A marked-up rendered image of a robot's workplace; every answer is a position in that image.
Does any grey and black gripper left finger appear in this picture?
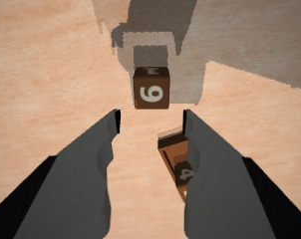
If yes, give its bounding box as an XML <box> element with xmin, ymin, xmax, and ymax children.
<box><xmin>0</xmin><ymin>109</ymin><xmax>121</xmax><ymax>239</ymax></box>

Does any brown cube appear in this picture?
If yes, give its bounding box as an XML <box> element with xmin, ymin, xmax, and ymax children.
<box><xmin>174</xmin><ymin>164</ymin><xmax>194</xmax><ymax>203</ymax></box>
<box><xmin>133</xmin><ymin>67</ymin><xmax>170</xmax><ymax>110</ymax></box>

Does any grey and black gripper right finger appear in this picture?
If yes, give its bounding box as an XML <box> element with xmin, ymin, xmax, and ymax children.
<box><xmin>182</xmin><ymin>109</ymin><xmax>301</xmax><ymax>239</ymax></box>

